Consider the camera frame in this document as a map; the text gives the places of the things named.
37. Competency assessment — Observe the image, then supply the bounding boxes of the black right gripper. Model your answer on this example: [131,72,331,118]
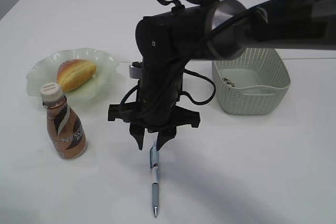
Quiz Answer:
[108,61,201,151]

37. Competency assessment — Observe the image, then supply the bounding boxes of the blue and grey pen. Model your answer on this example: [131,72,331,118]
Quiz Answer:
[149,144,160,218]

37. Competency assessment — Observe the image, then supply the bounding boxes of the brown Nescafe coffee bottle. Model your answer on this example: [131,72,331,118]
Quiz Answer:
[40,82,87,159]

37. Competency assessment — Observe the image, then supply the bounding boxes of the small paper ball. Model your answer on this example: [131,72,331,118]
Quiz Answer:
[223,78,235,88]

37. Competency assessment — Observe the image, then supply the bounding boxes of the sugared bread roll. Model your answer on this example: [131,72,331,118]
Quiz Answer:
[56,59,97,92]

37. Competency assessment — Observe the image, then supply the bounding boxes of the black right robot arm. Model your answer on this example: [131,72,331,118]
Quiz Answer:
[108,0,335,148]

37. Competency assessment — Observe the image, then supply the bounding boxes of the pale green wavy glass plate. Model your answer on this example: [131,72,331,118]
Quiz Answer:
[26,48,119,101]

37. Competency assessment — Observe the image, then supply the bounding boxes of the pale green woven plastic basket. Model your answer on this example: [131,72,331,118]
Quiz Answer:
[212,48,291,115]

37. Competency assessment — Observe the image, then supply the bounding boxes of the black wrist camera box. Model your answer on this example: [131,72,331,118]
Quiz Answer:
[129,61,142,79]

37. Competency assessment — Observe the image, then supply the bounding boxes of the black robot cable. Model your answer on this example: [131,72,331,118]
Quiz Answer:
[118,0,266,120]

